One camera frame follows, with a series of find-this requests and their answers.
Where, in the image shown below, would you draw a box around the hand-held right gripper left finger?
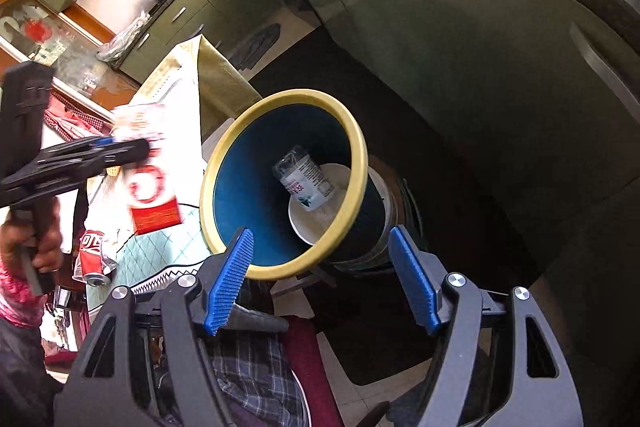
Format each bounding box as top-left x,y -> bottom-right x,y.
52,227 -> 257,427

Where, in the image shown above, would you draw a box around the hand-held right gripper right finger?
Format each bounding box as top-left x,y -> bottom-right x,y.
387,226 -> 587,427

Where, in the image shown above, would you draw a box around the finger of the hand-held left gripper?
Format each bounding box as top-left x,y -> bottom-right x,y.
37,137 -> 152,170
0,159 -> 138,210

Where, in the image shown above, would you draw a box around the white and red paper packet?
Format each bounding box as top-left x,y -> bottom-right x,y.
107,103 -> 182,237

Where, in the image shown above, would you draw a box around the blue bin with yellow rim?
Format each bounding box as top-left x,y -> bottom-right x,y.
200,89 -> 397,281

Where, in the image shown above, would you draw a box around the person's left forearm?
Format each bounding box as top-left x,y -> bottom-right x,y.
0,262 -> 48,333

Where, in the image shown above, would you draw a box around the person's left hand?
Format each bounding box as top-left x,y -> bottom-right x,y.
0,197 -> 65,275

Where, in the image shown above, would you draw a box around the red checkered cloth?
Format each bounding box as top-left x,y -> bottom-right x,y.
42,93 -> 113,142

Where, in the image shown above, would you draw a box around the white plastic bucket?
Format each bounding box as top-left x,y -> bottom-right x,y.
325,167 -> 401,275

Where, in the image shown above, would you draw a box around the patterned table cloth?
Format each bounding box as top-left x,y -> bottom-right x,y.
82,34 -> 263,298

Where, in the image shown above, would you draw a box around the crushed red soda can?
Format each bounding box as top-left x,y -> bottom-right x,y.
72,232 -> 120,287

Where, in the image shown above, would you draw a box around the plaid cloth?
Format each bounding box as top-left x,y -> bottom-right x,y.
207,279 -> 308,427

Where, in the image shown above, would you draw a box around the clear plastic bag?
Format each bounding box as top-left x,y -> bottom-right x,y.
96,11 -> 151,64

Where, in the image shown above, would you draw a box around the white paper plate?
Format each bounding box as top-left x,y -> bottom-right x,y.
288,163 -> 354,247

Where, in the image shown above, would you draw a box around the maroon cloth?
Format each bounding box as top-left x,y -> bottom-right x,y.
280,314 -> 346,427

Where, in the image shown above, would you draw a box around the clear plastic bottle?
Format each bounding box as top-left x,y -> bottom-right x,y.
272,146 -> 335,212

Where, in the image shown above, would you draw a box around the dark hanging cloth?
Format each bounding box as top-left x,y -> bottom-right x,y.
231,23 -> 282,72

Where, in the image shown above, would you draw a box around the green kitchen cabinets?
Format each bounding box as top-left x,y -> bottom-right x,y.
117,0 -> 640,358

